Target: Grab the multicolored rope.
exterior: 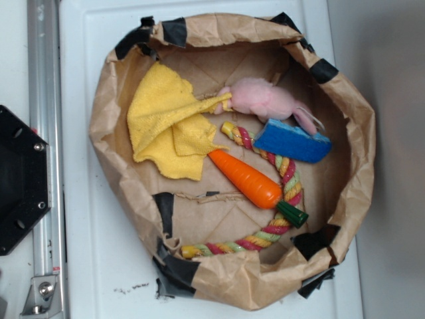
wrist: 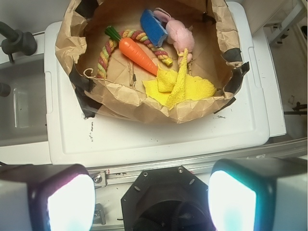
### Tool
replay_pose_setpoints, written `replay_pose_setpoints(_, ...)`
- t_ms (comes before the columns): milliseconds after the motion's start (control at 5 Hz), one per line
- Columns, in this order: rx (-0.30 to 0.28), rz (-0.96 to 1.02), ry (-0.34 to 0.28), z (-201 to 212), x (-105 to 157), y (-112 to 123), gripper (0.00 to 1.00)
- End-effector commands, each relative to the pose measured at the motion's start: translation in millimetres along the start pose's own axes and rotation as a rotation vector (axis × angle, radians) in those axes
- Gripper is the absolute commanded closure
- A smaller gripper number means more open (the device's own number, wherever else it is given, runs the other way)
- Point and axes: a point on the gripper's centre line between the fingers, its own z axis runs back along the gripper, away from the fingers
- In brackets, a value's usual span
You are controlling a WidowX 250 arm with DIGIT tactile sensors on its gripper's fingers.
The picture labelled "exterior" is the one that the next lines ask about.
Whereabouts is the orange plastic toy carrot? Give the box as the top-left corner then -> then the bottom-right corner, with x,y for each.
208,150 -> 309,229

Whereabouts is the yellow microfiber cloth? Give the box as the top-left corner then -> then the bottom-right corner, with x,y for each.
127,62 -> 231,181

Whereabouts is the pink plush toy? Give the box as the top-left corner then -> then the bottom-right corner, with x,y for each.
214,77 -> 324,136

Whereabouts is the blue sponge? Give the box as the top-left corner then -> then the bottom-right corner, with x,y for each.
253,119 -> 332,163

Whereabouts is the brown paper bag bin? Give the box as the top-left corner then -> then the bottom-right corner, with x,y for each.
89,13 -> 376,310

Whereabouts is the multicolored twisted rope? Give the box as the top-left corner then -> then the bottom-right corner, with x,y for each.
181,121 -> 303,259

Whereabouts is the aluminium extrusion rail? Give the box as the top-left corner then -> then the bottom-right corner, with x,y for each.
27,1 -> 70,318

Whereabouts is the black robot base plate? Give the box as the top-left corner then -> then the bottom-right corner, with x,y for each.
1,105 -> 50,256

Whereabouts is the metal corner bracket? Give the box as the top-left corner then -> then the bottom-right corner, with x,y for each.
19,274 -> 62,318

